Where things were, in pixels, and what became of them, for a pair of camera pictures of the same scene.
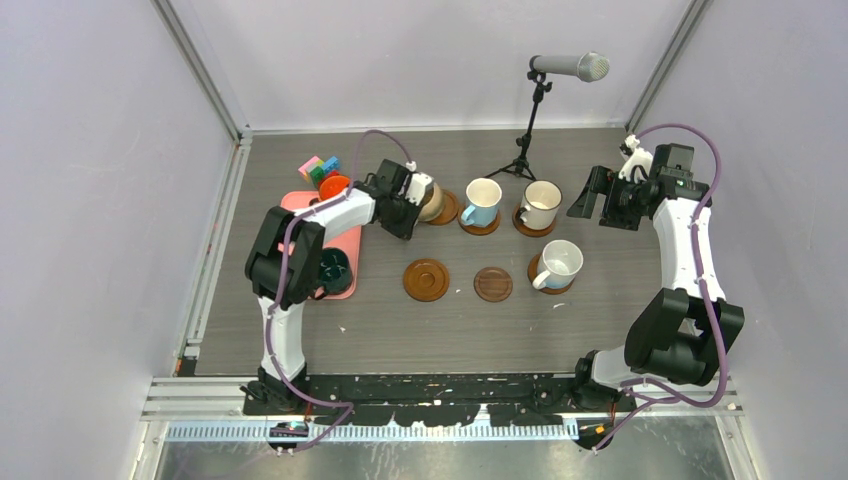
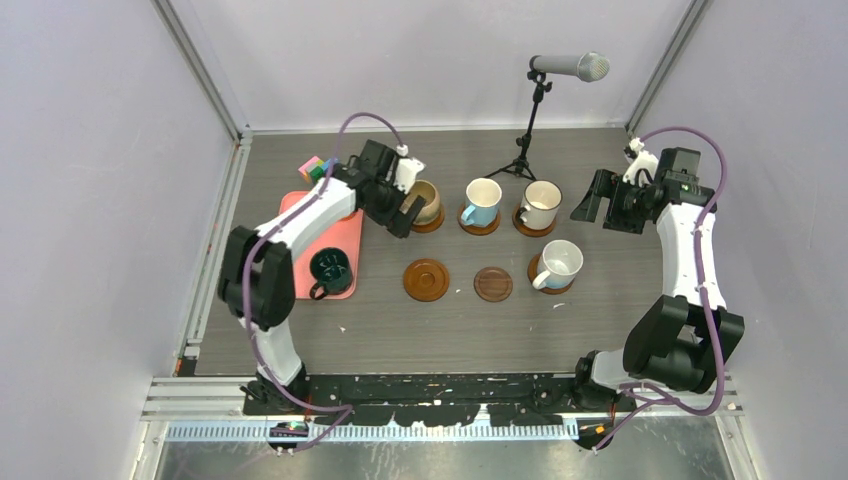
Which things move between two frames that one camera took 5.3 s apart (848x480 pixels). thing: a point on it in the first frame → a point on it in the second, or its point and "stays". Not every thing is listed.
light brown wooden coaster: (426, 280) stays
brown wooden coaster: (450, 209) → (424, 228)
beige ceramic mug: (434, 207) stays
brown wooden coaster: (533, 275) stays
